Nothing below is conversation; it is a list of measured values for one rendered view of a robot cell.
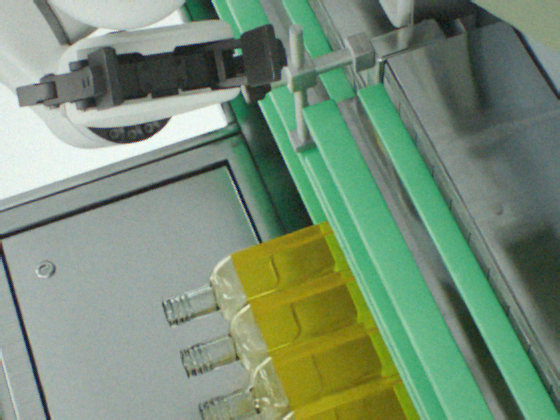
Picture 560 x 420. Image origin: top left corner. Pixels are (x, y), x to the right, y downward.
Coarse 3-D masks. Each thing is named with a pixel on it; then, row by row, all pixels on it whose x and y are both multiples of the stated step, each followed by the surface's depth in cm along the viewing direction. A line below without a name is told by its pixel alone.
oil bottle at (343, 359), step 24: (336, 336) 113; (360, 336) 113; (264, 360) 112; (288, 360) 112; (312, 360) 112; (336, 360) 112; (360, 360) 111; (384, 360) 111; (264, 384) 111; (288, 384) 111; (312, 384) 111; (336, 384) 111; (360, 384) 112; (264, 408) 111; (288, 408) 110
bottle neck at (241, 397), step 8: (232, 392) 113; (240, 392) 112; (248, 392) 112; (208, 400) 113; (216, 400) 112; (224, 400) 112; (232, 400) 112; (240, 400) 112; (248, 400) 112; (200, 408) 112; (208, 408) 112; (216, 408) 112; (224, 408) 112; (232, 408) 112; (240, 408) 112; (248, 408) 112; (208, 416) 111; (216, 416) 112; (224, 416) 112; (232, 416) 112; (240, 416) 112; (248, 416) 112; (256, 416) 113
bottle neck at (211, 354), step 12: (192, 348) 115; (204, 348) 115; (216, 348) 115; (228, 348) 115; (192, 360) 114; (204, 360) 114; (216, 360) 115; (228, 360) 115; (192, 372) 115; (204, 372) 115
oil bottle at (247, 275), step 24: (288, 240) 119; (312, 240) 119; (336, 240) 118; (216, 264) 119; (240, 264) 118; (264, 264) 118; (288, 264) 117; (312, 264) 117; (336, 264) 117; (216, 288) 117; (240, 288) 116; (264, 288) 116
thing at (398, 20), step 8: (384, 0) 121; (392, 0) 121; (400, 0) 116; (408, 0) 115; (384, 8) 121; (392, 8) 121; (400, 8) 116; (408, 8) 116; (392, 16) 120; (400, 16) 117; (408, 16) 117; (400, 24) 118
